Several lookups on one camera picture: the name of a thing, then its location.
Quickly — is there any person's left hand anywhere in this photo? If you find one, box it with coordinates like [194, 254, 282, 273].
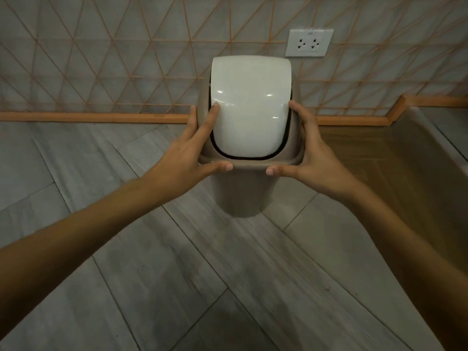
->
[140, 102, 234, 209]

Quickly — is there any person's right hand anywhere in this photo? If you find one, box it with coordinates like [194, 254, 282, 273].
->
[266, 100, 363, 209]

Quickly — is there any beige bin lid white flap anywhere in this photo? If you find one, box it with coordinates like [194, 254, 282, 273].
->
[196, 55, 303, 171]

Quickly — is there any person's right forearm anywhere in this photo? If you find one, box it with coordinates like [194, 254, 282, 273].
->
[338, 183, 468, 351]

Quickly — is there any person's left forearm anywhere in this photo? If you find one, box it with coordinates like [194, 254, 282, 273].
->
[0, 177, 165, 342]

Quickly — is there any beige trash bin body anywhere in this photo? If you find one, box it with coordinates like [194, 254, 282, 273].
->
[209, 167, 279, 219]

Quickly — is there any wooden baseboard strip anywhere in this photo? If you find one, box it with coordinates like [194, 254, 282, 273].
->
[0, 94, 468, 127]

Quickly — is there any white wall power outlet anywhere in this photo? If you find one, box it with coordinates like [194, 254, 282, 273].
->
[285, 28, 335, 58]

